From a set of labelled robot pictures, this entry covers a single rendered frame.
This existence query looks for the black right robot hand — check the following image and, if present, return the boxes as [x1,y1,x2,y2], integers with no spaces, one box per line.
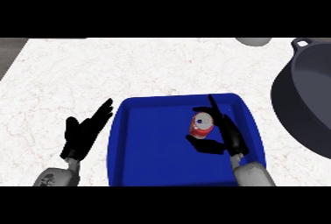
[185,94,252,158]

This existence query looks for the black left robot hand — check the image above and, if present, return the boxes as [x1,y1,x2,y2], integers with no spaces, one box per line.
[60,97,116,162]

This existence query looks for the red soda can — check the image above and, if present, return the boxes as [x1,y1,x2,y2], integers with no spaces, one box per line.
[188,113,216,139]

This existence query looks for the blue plastic tray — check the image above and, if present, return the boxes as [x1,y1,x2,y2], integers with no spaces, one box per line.
[107,93,268,187]

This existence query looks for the dark grey pot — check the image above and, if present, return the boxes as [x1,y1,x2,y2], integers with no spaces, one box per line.
[271,38,331,160]

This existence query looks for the pale grey rounded object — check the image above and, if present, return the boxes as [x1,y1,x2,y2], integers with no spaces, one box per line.
[234,38,274,47]

